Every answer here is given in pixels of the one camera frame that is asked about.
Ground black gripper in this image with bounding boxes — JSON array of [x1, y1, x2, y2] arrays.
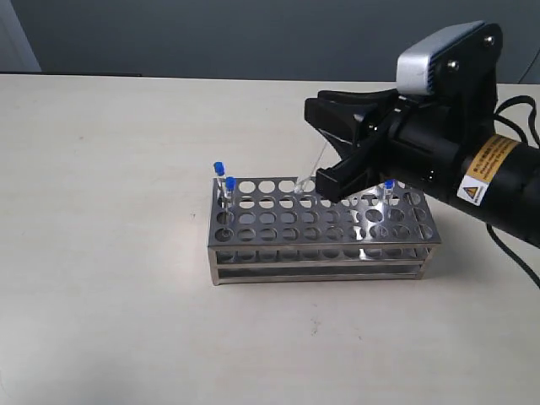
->
[[304, 89, 539, 246]]

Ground stainless steel test tube rack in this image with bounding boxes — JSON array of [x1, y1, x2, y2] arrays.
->
[[208, 177, 441, 285]]

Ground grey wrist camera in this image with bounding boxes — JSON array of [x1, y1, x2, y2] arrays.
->
[[396, 20, 503, 111]]

